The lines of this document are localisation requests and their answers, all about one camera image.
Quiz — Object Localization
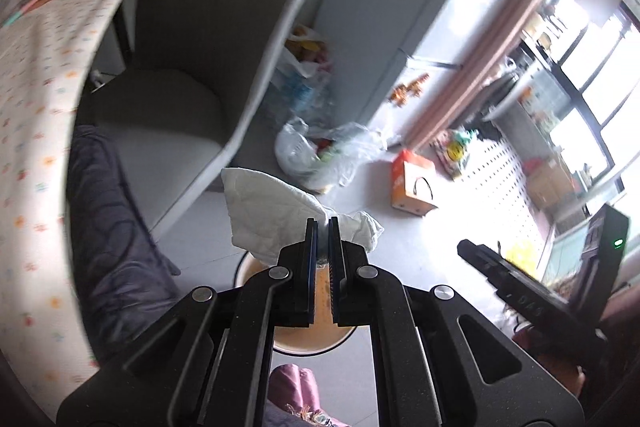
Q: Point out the orange cardboard box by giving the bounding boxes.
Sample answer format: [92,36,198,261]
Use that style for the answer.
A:
[391,149,440,218]

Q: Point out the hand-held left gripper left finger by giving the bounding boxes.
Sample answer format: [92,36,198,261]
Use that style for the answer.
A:
[56,218,321,427]

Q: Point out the clear blue plastic pack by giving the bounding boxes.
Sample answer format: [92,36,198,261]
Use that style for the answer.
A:
[275,69,337,120]

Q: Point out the yellow cloth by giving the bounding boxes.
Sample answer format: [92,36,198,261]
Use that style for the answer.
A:
[505,241,543,278]

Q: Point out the orange figurine magnets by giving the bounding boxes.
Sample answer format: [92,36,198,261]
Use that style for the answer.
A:
[392,74,431,105]

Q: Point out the plastic bag with groceries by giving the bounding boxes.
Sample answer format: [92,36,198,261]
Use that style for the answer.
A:
[275,117,401,194]

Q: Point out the yellow smiley bag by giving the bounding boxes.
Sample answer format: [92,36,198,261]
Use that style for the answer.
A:
[435,129,481,182]

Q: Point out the white dotted mat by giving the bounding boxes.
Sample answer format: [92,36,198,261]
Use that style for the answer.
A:
[460,142,556,258]

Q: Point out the dark purple cloth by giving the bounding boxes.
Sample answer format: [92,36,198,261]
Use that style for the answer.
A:
[66,125,201,365]

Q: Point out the white trash bin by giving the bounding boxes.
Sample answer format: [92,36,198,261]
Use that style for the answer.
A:
[232,252,361,355]

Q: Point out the white paper towel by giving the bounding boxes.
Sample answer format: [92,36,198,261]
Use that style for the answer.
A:
[221,167,386,268]

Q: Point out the pink and green pen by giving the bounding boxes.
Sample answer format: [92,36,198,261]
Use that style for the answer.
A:
[4,0,42,26]

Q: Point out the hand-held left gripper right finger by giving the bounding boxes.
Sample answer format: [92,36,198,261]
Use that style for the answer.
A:
[329,217,586,427]

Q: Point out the pink door frame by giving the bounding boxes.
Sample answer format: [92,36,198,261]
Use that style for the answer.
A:
[407,0,583,148]

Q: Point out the window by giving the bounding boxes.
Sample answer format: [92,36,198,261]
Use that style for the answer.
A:
[550,0,640,190]

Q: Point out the floral tablecloth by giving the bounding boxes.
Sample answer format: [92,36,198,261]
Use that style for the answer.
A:
[0,0,133,418]

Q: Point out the grey chair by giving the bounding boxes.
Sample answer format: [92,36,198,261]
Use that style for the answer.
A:
[75,0,335,275]

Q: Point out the pink cloth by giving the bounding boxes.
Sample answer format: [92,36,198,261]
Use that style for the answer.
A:
[267,364,351,427]

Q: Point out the white bag with fruit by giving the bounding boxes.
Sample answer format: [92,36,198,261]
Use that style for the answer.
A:
[272,26,336,80]

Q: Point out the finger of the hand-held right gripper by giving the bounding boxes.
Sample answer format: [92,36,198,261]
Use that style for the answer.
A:
[456,239,577,344]

